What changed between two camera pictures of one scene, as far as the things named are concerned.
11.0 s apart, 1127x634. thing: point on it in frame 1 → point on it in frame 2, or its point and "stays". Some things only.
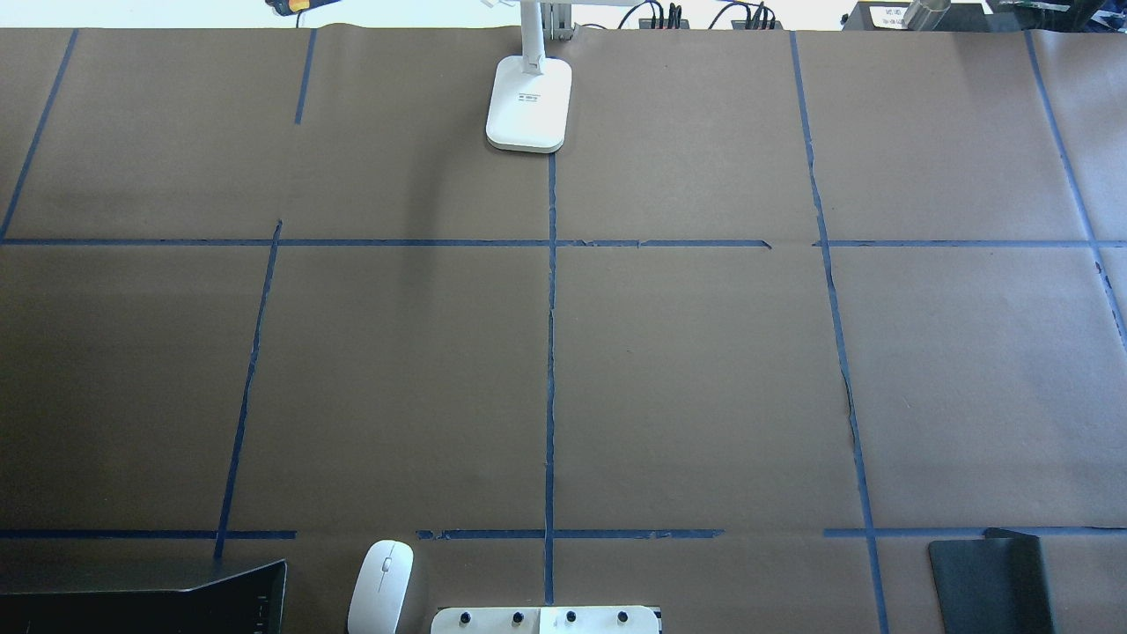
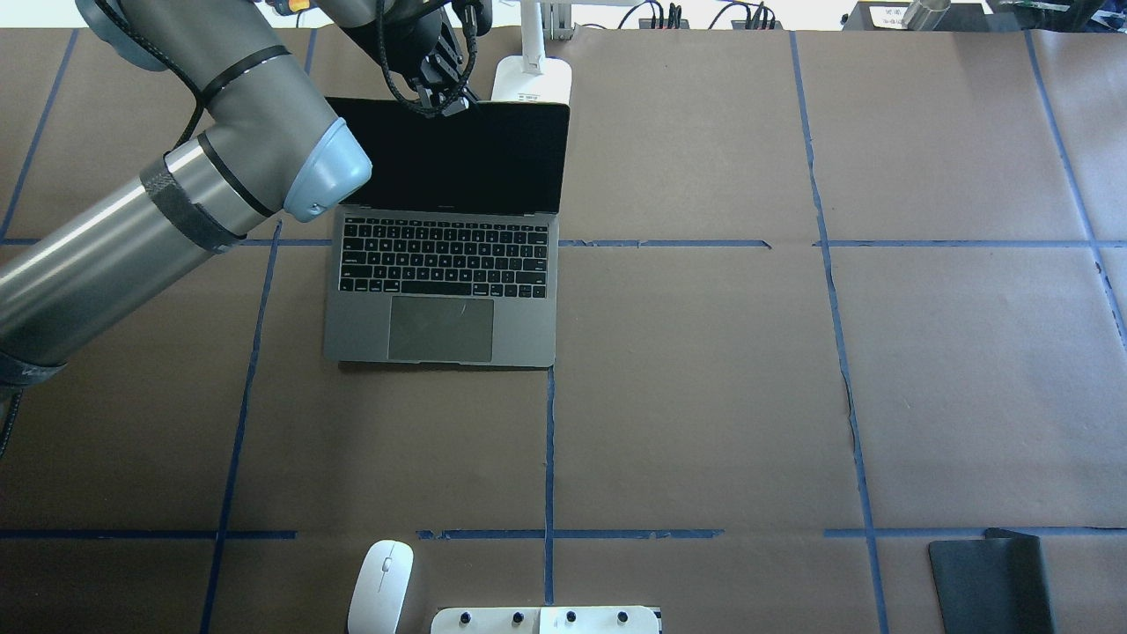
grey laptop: x=247 y=602 → x=446 y=256
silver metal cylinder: x=924 y=15 stays
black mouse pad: x=991 y=586 stays
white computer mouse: x=381 y=588 stays
